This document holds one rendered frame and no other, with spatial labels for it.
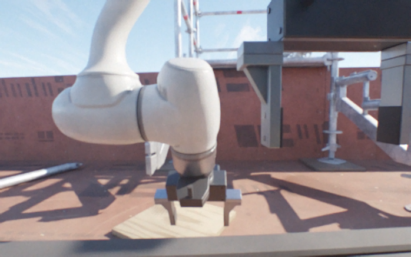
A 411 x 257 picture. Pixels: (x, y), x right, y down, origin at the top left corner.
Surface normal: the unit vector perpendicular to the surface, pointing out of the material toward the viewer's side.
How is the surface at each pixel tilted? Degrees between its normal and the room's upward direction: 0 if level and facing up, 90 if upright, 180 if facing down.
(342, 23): 90
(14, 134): 90
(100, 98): 83
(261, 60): 90
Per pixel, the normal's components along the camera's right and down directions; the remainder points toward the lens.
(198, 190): -0.04, -0.87
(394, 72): -1.00, 0.02
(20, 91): -0.06, 0.09
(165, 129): -0.10, 0.53
